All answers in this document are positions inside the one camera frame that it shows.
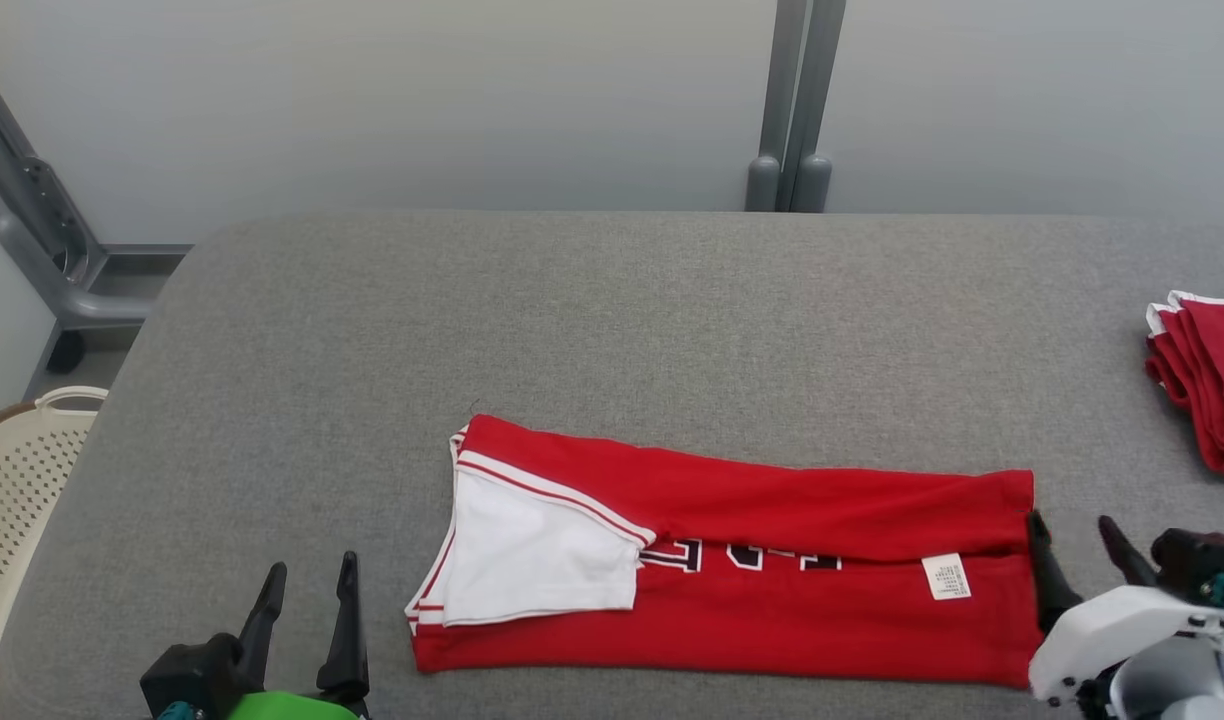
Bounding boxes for black frame foot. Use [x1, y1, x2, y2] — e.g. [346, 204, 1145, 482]
[46, 330, 86, 375]

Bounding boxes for beige perforated laundry basket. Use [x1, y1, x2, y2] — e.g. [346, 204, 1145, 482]
[0, 386, 109, 684]

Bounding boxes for grey metal frame bracket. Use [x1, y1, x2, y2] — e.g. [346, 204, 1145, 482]
[0, 50, 194, 332]

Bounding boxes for grey metal post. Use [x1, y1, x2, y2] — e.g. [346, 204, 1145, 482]
[784, 0, 849, 214]
[745, 0, 809, 214]

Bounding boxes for red shorts with white trim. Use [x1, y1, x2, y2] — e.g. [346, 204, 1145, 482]
[1145, 290, 1224, 477]

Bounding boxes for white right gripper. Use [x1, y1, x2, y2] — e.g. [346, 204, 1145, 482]
[1027, 510, 1224, 706]

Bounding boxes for red jersey with white sleeves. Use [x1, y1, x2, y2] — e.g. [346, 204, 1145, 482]
[405, 414, 1049, 690]

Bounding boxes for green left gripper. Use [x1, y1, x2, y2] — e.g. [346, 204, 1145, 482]
[226, 551, 371, 720]

